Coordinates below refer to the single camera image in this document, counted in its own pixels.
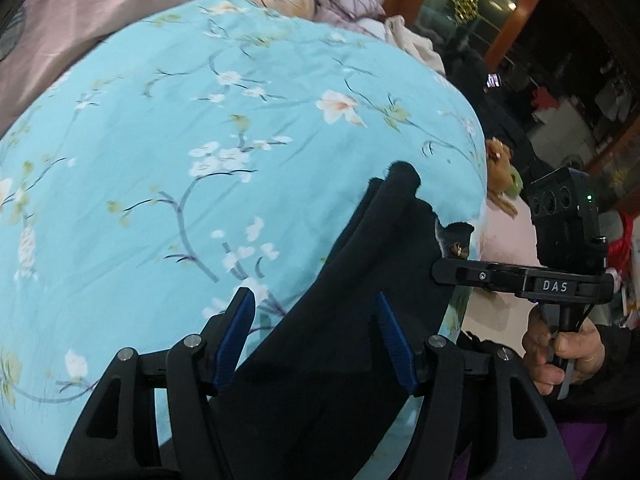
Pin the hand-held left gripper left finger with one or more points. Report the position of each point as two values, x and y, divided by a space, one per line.
231 345

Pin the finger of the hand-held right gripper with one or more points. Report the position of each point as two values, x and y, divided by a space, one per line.
475 275

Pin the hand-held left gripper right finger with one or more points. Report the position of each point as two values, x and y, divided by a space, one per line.
396 347

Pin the black pants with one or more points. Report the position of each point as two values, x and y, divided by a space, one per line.
350 285

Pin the person's right forearm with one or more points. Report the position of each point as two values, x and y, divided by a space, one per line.
620 360

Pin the person's right hand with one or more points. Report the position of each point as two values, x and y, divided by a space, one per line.
590 355

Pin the pale pink cloth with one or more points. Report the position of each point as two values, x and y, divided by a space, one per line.
505 240

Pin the red plastic bag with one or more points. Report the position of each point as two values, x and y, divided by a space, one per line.
626 240

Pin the brown stuffed toy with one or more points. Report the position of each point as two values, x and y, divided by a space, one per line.
500 175

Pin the person's purple clothing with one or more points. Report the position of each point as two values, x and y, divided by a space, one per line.
590 450

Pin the beige cloth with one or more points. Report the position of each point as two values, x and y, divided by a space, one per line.
412 42

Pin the blue floral bed sheet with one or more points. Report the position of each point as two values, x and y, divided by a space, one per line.
175 110

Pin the pink bed sheet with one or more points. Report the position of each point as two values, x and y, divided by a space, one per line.
75 5

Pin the orange wooden door frame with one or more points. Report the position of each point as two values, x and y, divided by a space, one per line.
520 10

